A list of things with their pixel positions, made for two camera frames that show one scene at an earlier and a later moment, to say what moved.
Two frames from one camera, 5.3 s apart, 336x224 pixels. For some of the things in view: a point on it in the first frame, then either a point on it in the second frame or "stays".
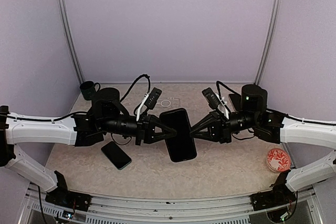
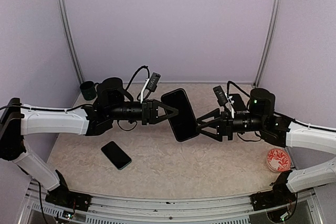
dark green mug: [87, 89] stays
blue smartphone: [235, 100] stays
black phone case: [180, 147] -> [184, 122]
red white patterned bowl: [279, 160] stays
